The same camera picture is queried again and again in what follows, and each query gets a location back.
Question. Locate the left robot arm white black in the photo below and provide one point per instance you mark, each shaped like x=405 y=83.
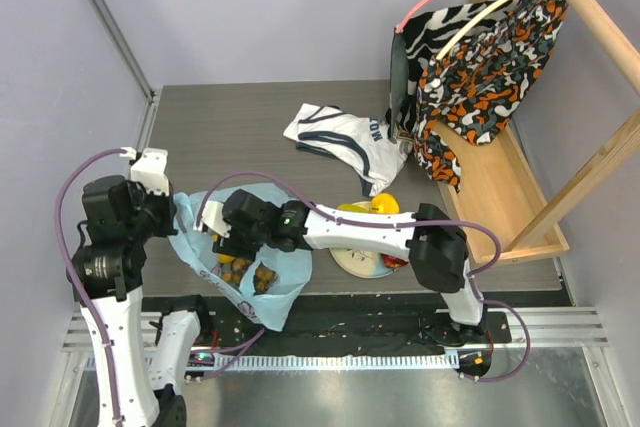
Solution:
x=133 y=391

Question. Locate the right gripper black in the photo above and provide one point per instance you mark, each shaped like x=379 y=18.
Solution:
x=228 y=242

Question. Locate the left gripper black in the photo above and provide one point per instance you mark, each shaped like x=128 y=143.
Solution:
x=166 y=226

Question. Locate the white jersey with navy trim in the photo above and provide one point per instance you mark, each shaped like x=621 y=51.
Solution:
x=363 y=143

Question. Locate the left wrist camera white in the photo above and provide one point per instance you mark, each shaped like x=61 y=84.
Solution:
x=148 y=169

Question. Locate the cream hanger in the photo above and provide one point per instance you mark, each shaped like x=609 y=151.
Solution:
x=496 y=5

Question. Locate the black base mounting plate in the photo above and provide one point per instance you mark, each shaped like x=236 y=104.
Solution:
x=384 y=324

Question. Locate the zebra print garment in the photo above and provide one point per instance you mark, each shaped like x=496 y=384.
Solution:
x=422 y=39

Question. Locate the wooden clothes rack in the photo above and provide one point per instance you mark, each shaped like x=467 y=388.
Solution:
x=568 y=179

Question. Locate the red fake apple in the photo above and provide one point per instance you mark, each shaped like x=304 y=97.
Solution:
x=392 y=262

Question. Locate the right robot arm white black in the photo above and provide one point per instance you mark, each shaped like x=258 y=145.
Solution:
x=434 y=246

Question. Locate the white slotted cable duct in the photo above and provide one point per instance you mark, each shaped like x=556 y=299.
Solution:
x=246 y=363

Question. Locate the cream and blue plate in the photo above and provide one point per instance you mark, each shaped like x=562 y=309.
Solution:
x=360 y=263

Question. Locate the yellow fake banana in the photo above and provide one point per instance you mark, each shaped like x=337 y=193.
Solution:
x=361 y=207

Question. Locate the yellow fake pear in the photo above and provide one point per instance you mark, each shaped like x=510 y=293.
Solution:
x=384 y=204

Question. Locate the light blue plastic bag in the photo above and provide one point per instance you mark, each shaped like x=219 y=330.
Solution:
x=195 y=249

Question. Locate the aluminium frame post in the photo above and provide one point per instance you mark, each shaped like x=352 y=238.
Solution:
x=108 y=21

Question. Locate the orange camouflage print garment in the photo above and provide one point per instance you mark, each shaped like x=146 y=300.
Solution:
x=478 y=85

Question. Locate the yellow fake lemon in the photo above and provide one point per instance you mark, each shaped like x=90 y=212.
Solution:
x=223 y=258

